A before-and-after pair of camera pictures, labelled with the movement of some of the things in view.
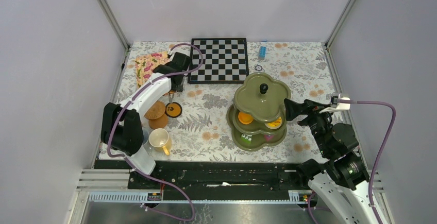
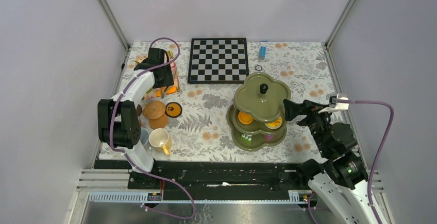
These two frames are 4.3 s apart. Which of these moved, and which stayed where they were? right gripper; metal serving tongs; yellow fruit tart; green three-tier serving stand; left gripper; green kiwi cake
Moved: left gripper; metal serving tongs
Stayed: green kiwi cake; right gripper; green three-tier serving stand; yellow fruit tart
